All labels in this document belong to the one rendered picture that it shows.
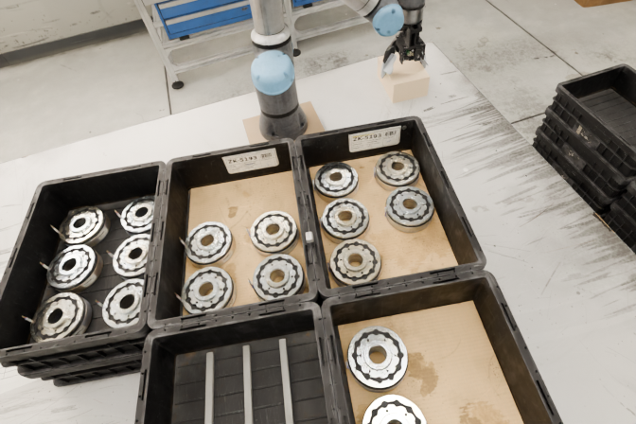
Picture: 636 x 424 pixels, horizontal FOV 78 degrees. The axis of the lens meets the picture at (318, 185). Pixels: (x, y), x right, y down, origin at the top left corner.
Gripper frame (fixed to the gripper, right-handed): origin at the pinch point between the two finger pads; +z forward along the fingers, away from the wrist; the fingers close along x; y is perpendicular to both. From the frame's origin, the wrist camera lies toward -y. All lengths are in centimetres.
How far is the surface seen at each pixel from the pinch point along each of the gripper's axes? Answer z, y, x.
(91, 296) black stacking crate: -7, 59, -91
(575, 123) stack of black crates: 23, 20, 59
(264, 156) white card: -14, 37, -49
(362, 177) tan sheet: -8, 45, -27
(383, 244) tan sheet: -8, 64, -28
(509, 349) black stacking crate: -14, 91, -17
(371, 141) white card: -13.2, 39.3, -23.3
